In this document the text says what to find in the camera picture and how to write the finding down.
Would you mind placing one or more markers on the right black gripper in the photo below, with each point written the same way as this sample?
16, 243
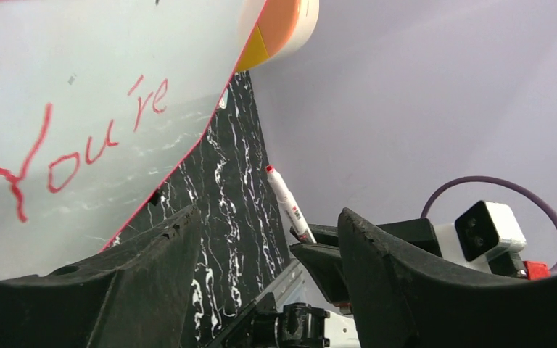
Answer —
413, 233

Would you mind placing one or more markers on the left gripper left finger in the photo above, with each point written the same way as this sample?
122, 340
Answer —
135, 294

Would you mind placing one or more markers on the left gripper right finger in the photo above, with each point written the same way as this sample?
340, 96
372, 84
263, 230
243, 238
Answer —
403, 296

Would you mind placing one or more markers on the white marker pen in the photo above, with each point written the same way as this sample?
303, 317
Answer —
289, 205

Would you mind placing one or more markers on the pink framed whiteboard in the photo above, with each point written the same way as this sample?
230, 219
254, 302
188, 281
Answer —
99, 102

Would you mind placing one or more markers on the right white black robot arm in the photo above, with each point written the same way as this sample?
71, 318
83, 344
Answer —
299, 324

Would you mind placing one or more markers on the black whiteboard foot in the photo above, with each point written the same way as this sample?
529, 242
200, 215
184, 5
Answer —
155, 198

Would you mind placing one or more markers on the small white clip object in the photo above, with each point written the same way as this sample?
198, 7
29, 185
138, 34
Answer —
223, 102

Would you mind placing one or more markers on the cream cylinder with orange face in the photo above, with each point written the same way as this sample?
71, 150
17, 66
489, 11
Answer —
284, 26

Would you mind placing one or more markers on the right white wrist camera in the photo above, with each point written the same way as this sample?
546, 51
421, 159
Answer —
488, 238

